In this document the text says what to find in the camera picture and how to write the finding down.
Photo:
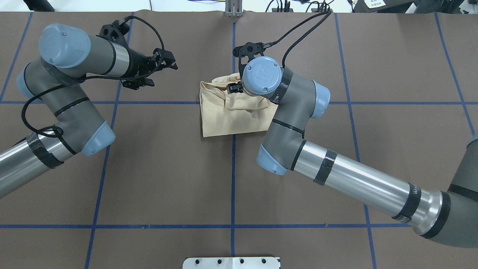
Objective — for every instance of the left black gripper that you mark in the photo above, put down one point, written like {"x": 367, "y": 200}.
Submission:
{"x": 137, "y": 65}

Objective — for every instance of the cream long-sleeve printed shirt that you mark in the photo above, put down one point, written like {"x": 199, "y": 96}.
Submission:
{"x": 224, "y": 114}

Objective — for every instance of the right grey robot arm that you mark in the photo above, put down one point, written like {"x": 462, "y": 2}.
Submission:
{"x": 444, "y": 217}

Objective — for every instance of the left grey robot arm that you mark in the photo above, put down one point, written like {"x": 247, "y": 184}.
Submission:
{"x": 62, "y": 119}

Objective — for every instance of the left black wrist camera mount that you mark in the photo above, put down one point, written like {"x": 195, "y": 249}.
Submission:
{"x": 115, "y": 32}

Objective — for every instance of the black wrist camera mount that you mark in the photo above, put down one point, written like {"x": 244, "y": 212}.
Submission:
{"x": 248, "y": 52}
{"x": 115, "y": 32}

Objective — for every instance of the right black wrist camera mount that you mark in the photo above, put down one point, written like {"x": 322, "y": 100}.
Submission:
{"x": 248, "y": 52}

